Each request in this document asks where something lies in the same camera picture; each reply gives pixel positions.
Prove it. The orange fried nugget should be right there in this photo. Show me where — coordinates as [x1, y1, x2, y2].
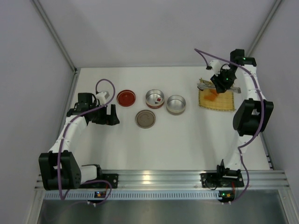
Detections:
[204, 94, 217, 101]
[209, 89, 218, 97]

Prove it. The dark sushi roll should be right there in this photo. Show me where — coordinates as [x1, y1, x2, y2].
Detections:
[197, 85, 206, 91]

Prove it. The sushi roll with red centre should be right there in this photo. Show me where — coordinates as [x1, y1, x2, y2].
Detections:
[155, 97, 163, 104]

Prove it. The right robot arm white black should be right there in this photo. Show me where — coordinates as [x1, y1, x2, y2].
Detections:
[210, 49, 274, 174]

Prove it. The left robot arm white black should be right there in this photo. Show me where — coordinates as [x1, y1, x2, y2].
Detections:
[38, 91, 120, 190]

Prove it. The red metal lunch tin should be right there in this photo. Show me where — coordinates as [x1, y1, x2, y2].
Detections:
[145, 89, 164, 109]

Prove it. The brown metal lunch tin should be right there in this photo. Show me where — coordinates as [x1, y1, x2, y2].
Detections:
[166, 95, 186, 115]

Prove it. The bamboo sushi mat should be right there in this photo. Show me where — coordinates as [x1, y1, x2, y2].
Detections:
[198, 89, 235, 112]

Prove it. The red round lid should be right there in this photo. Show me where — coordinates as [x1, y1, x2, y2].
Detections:
[117, 90, 136, 107]

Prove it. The brown round lid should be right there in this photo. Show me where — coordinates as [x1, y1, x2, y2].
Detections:
[135, 110, 156, 129]

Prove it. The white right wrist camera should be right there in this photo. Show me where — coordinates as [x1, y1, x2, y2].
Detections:
[206, 60, 221, 75]

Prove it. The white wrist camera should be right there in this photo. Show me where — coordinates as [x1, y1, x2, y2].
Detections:
[206, 60, 221, 75]
[95, 91, 110, 105]

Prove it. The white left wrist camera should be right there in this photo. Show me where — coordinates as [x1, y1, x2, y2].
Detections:
[95, 91, 110, 105]

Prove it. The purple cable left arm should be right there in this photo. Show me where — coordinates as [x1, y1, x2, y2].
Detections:
[58, 78, 116, 208]

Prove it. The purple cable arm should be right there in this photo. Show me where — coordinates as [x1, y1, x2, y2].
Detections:
[194, 48, 263, 206]
[58, 78, 116, 208]

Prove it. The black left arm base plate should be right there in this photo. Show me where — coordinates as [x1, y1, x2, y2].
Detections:
[79, 173, 119, 189]

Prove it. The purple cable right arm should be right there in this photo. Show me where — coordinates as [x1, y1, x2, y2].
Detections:
[194, 48, 263, 206]

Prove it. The slotted cable duct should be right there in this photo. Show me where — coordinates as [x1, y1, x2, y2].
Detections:
[43, 190, 234, 201]

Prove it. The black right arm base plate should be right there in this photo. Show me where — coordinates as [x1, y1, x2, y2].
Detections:
[200, 173, 245, 190]

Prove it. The aluminium mounting rail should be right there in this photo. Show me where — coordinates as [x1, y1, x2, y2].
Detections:
[35, 169, 290, 190]

